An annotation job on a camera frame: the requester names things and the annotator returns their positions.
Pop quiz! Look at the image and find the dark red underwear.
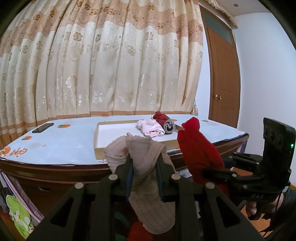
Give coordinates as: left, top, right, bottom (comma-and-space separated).
153, 111, 176, 135

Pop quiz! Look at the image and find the orange underwear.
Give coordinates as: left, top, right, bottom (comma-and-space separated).
125, 221, 154, 241

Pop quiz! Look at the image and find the bright red underwear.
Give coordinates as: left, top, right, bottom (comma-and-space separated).
177, 118, 225, 185

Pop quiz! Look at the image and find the dark wooden desk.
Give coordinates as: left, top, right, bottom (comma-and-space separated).
0, 134, 250, 216

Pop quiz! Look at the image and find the black smartphone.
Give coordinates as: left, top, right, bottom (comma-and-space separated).
32, 123, 54, 133

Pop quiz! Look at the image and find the light pink underwear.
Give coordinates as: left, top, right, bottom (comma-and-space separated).
137, 118, 165, 138

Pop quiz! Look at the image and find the green cartoon bag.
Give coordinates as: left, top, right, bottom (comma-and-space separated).
6, 195, 35, 239

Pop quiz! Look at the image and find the shallow cardboard tray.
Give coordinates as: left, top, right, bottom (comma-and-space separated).
93, 119, 183, 160

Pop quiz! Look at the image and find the brass door knob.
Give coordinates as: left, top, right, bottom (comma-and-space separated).
215, 94, 222, 100

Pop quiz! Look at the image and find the beige floral curtain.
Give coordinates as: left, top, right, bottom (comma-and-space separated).
1, 1, 203, 147

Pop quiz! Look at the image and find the beige dotted underwear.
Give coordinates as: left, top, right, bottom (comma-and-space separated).
103, 134, 175, 235

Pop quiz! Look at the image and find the curtain tassel tieback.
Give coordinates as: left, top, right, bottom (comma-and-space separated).
190, 101, 198, 116

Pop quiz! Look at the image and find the wooden door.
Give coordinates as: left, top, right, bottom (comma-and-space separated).
201, 7, 241, 128

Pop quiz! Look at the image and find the person's right hand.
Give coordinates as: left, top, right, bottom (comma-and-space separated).
245, 201, 262, 220

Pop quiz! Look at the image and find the white persimmon print tablecloth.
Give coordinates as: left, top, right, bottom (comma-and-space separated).
1, 114, 246, 166

